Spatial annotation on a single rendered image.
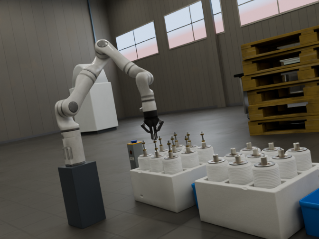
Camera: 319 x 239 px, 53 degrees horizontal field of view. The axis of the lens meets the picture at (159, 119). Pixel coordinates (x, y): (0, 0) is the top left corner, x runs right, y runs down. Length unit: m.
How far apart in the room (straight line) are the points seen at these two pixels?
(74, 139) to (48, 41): 10.89
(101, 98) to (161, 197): 6.20
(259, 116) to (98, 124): 4.79
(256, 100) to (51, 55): 9.67
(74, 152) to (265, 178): 0.90
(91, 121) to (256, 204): 6.64
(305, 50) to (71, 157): 2.47
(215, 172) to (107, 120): 6.54
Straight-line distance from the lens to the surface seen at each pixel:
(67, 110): 1.59
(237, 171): 1.28
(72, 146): 1.62
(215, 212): 1.38
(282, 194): 1.21
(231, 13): 10.00
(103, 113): 7.72
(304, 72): 3.37
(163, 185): 1.62
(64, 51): 12.61
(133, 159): 1.97
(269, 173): 1.21
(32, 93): 11.77
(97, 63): 1.82
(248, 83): 3.57
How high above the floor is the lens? 0.55
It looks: 3 degrees down
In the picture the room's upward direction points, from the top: 10 degrees counter-clockwise
